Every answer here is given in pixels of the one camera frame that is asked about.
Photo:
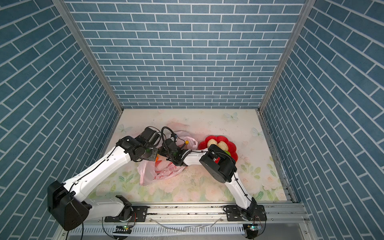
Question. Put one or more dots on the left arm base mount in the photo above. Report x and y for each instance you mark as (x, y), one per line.
(129, 212)

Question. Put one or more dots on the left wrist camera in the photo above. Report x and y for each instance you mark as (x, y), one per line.
(149, 138)

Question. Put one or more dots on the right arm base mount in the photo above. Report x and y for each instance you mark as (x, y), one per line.
(252, 213)

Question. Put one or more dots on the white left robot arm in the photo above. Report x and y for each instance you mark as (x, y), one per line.
(67, 201)

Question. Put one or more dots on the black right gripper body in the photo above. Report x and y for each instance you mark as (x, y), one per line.
(163, 151)

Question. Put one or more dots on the red flower-shaped plate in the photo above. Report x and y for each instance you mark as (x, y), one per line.
(232, 147)

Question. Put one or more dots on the aluminium corner post left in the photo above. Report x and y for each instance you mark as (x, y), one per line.
(77, 34)

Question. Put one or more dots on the aluminium corner post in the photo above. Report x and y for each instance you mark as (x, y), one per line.
(303, 16)
(77, 34)

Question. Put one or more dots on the pink plastic bag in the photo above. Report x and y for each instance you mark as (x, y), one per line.
(161, 169)

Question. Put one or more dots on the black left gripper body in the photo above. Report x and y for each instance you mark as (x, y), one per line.
(151, 153)

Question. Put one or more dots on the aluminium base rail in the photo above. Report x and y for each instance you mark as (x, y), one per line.
(279, 221)

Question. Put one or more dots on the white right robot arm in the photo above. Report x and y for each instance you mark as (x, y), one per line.
(217, 162)

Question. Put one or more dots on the aluminium corner post right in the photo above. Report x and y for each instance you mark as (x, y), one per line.
(303, 16)

